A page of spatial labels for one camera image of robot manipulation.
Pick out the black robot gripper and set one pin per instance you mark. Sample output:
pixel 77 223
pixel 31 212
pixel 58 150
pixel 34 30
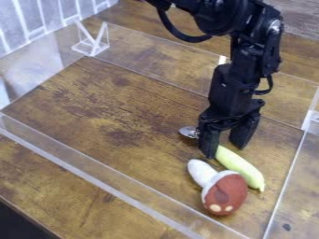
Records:
pixel 233 110

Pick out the green handled metal spoon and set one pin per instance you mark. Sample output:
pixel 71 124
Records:
pixel 241 166

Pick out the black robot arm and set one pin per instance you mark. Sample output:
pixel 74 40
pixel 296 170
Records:
pixel 254 25

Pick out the red cap toy mushroom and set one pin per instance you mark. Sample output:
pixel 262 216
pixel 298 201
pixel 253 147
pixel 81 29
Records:
pixel 225 188

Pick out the clear acrylic triangle bracket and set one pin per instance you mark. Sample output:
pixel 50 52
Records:
pixel 90 45

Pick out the clear acrylic enclosure wall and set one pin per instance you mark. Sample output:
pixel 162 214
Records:
pixel 93 157

